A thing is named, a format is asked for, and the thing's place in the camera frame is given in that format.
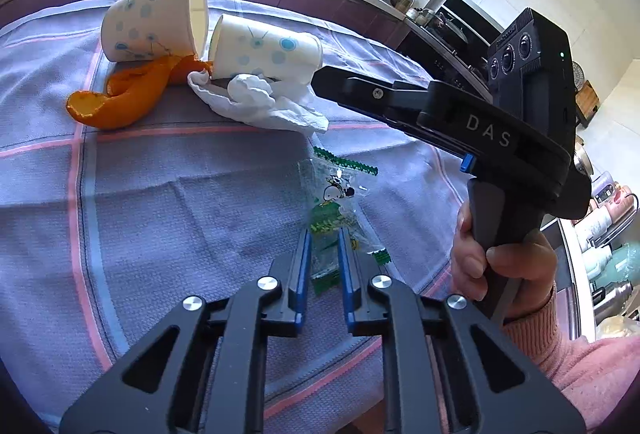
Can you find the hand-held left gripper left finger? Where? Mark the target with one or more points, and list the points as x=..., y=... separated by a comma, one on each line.
x=302, y=274

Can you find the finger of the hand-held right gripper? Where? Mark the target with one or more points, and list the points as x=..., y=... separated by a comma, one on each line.
x=360, y=89
x=430, y=136

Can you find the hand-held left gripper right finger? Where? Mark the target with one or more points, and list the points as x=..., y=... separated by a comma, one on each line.
x=345, y=274

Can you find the clear green-edged wrapper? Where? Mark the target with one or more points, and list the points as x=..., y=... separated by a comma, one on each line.
x=332, y=194

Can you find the white tissue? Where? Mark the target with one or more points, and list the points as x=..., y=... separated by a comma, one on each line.
x=260, y=104

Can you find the dotted white paper cup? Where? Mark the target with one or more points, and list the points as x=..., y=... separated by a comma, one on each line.
x=145, y=19
x=265, y=51

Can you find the large orange peel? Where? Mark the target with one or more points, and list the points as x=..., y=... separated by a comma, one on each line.
x=125, y=106

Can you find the person's right forearm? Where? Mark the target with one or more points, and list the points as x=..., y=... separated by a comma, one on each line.
x=590, y=364

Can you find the person's right hand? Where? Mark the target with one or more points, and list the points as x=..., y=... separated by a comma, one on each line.
x=467, y=264

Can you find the black cooktop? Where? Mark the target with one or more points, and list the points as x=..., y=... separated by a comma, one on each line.
x=450, y=34

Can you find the blue plaid tablecloth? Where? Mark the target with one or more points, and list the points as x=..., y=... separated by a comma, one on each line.
x=175, y=214

